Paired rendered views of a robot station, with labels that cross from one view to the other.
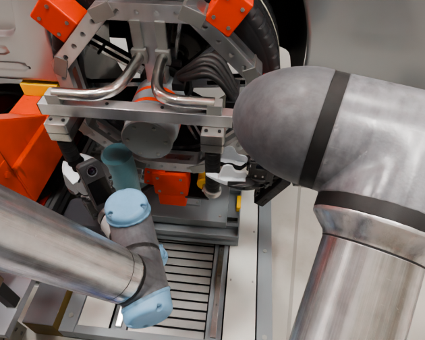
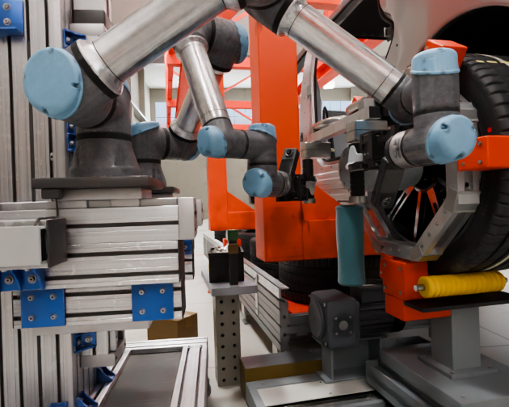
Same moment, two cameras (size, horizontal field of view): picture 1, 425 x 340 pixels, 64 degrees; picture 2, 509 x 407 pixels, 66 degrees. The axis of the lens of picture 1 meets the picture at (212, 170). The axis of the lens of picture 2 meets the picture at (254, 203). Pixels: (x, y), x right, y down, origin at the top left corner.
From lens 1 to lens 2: 107 cm
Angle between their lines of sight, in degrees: 77
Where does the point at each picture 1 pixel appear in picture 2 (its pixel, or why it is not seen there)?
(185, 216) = (422, 375)
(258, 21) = (478, 73)
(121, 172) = (340, 217)
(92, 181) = (285, 158)
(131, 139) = (342, 169)
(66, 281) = (193, 90)
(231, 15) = not seen: hidden behind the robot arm
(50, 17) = not seen: hidden behind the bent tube
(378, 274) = not seen: outside the picture
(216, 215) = (460, 394)
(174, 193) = (395, 292)
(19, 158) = (313, 220)
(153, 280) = (220, 125)
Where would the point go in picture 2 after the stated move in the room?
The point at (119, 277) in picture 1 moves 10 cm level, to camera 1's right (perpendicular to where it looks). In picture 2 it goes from (208, 104) to (216, 93)
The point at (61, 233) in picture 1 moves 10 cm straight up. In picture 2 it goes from (204, 69) to (203, 31)
